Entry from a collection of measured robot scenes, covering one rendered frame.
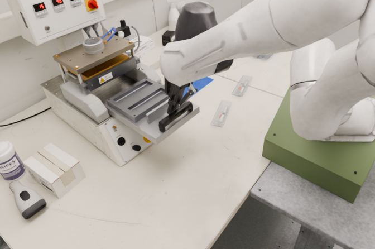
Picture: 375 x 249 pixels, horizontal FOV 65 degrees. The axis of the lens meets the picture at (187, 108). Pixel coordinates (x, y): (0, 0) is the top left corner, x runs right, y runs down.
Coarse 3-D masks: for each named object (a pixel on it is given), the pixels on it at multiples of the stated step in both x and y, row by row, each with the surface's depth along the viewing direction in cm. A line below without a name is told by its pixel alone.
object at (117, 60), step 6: (108, 60) 120; (114, 60) 119; (120, 60) 119; (96, 66) 116; (102, 66) 116; (108, 66) 116; (72, 72) 118; (84, 72) 113; (90, 72) 113; (96, 72) 113; (84, 78) 112
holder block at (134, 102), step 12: (144, 84) 118; (156, 84) 115; (120, 96) 111; (132, 96) 110; (144, 96) 109; (156, 96) 111; (168, 96) 109; (120, 108) 104; (132, 108) 106; (144, 108) 103; (132, 120) 102
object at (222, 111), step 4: (224, 100) 141; (220, 104) 139; (224, 104) 139; (228, 104) 139; (220, 108) 137; (224, 108) 136; (228, 108) 136; (216, 112) 134; (220, 112) 134; (224, 112) 134; (216, 116) 132; (220, 116) 132; (224, 116) 132; (212, 120) 130; (216, 120) 130; (220, 120) 130; (224, 120) 130; (220, 124) 128
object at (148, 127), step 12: (108, 108) 109; (156, 108) 100; (120, 120) 107; (144, 120) 102; (156, 120) 102; (180, 120) 101; (144, 132) 98; (156, 132) 97; (168, 132) 98; (156, 144) 96
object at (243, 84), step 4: (244, 76) 157; (248, 76) 157; (240, 80) 154; (244, 80) 154; (248, 80) 154; (240, 84) 151; (244, 84) 151; (236, 88) 149; (240, 88) 148; (244, 88) 148; (232, 92) 146; (236, 92) 146; (240, 92) 146
